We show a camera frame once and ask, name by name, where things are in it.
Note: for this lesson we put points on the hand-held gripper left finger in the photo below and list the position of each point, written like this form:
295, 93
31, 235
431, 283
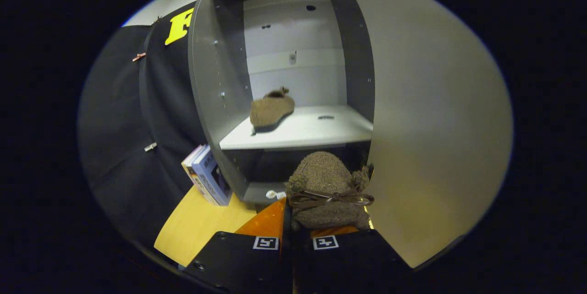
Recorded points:
286, 266

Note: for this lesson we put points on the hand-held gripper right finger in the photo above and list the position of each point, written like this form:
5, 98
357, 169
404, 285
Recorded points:
357, 262

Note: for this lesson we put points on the brown suede shoe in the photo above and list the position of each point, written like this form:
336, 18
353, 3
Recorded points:
270, 109
325, 179

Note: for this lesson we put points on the grey shoe cabinet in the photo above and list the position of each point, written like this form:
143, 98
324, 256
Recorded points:
206, 78

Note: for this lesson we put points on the white cabinet shelf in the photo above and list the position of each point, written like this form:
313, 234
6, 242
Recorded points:
302, 131

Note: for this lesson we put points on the small white object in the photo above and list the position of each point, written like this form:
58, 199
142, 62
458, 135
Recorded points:
275, 194

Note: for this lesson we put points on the blue book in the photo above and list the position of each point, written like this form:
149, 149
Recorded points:
213, 179

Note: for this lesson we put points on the silver clip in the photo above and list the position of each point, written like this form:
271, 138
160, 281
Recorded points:
150, 147

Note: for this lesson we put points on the black backdrop cloth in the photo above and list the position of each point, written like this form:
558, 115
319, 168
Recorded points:
119, 124

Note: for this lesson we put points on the red clip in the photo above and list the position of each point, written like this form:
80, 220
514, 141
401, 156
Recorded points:
139, 57

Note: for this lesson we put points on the black binder clip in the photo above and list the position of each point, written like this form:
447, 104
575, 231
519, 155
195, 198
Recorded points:
157, 20

